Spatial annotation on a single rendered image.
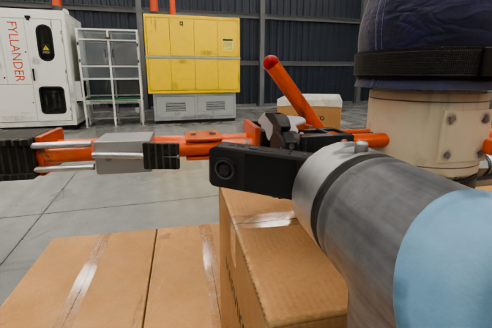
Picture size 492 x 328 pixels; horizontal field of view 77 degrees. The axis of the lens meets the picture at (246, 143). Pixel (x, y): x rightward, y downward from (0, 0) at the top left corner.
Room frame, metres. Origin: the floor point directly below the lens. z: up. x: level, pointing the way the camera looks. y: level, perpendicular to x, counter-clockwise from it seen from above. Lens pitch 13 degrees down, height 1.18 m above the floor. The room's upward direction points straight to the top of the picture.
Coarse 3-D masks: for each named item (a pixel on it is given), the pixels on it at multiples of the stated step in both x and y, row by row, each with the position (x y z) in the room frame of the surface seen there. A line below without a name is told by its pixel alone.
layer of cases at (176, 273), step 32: (64, 256) 0.99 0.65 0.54; (96, 256) 0.99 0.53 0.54; (128, 256) 0.99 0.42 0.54; (160, 256) 0.99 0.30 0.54; (192, 256) 0.99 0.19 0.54; (32, 288) 0.82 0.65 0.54; (64, 288) 0.82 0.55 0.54; (96, 288) 0.82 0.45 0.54; (128, 288) 0.82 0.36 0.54; (160, 288) 0.82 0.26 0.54; (192, 288) 0.82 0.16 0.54; (0, 320) 0.70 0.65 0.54; (32, 320) 0.70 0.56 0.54; (64, 320) 0.70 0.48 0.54; (96, 320) 0.70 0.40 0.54; (128, 320) 0.70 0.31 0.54; (160, 320) 0.70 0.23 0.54; (192, 320) 0.70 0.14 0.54
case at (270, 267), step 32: (224, 192) 0.58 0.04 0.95; (224, 224) 0.55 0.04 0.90; (256, 224) 0.44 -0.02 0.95; (288, 224) 0.44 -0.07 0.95; (224, 256) 0.56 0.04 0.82; (256, 256) 0.36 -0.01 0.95; (288, 256) 0.36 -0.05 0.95; (320, 256) 0.36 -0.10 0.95; (224, 288) 0.56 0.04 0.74; (256, 288) 0.30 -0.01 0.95; (288, 288) 0.30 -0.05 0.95; (320, 288) 0.30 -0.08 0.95; (224, 320) 0.57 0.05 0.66; (256, 320) 0.29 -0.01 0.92; (288, 320) 0.25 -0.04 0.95; (320, 320) 0.26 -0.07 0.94
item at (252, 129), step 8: (248, 120) 0.48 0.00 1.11; (248, 128) 0.46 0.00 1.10; (256, 128) 0.41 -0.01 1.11; (304, 128) 0.44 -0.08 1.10; (312, 128) 0.43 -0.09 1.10; (248, 136) 0.46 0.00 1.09; (256, 136) 0.41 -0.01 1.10; (264, 136) 0.41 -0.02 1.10; (256, 144) 0.41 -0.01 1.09; (264, 144) 0.42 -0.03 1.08
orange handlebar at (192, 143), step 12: (192, 132) 0.46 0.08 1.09; (204, 132) 0.46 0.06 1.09; (216, 132) 0.46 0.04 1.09; (348, 132) 0.50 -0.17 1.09; (360, 132) 0.50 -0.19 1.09; (180, 144) 0.41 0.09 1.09; (192, 144) 0.41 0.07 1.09; (204, 144) 0.41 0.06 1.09; (216, 144) 0.41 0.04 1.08; (252, 144) 0.42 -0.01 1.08; (372, 144) 0.46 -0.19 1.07; (384, 144) 0.46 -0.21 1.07; (36, 156) 0.37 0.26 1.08; (48, 156) 0.37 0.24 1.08; (60, 156) 0.38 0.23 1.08; (72, 156) 0.38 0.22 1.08; (84, 156) 0.38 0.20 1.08; (180, 156) 0.41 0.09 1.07; (192, 156) 0.41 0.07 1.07; (204, 156) 0.41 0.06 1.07
